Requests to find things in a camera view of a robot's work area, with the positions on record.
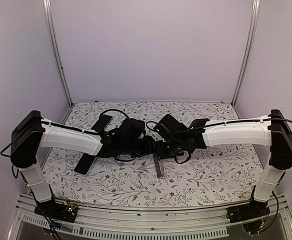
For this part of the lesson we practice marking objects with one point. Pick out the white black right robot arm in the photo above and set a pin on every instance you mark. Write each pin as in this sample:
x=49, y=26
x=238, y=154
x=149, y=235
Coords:
x=268, y=130

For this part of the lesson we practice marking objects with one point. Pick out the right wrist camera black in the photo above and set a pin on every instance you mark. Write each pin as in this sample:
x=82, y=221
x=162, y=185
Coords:
x=168, y=125

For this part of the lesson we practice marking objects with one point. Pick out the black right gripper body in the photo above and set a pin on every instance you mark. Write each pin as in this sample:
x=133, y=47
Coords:
x=173, y=150

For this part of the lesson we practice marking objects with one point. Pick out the black smartphone with white edge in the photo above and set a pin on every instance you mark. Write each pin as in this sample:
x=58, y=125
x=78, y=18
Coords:
x=84, y=164

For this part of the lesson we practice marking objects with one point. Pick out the aluminium front rail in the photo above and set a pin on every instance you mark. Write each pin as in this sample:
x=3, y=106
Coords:
x=106, y=222

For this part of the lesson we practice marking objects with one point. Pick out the black smartphone far corner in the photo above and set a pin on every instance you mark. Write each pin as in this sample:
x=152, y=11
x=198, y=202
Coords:
x=102, y=123

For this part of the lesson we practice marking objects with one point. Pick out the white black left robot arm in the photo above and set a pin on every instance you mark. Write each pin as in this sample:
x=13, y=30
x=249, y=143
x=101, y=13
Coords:
x=35, y=132

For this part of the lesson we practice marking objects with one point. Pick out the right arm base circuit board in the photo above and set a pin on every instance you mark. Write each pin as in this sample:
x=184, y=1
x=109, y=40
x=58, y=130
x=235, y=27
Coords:
x=253, y=209

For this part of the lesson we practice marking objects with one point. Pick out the aluminium frame post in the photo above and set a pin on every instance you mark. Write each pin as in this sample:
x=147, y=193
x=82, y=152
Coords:
x=55, y=49
x=247, y=52

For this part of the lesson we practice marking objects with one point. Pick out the right aluminium frame post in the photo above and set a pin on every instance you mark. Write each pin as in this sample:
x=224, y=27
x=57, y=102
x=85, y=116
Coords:
x=247, y=52

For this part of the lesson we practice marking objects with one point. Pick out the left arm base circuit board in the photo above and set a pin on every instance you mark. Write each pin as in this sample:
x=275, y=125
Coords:
x=51, y=209

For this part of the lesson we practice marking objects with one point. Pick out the left aluminium frame post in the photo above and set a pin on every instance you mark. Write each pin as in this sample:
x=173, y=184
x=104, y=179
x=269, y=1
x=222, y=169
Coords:
x=55, y=49

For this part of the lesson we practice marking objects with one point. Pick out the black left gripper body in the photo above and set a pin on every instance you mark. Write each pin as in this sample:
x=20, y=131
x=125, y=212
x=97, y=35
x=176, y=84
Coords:
x=138, y=150

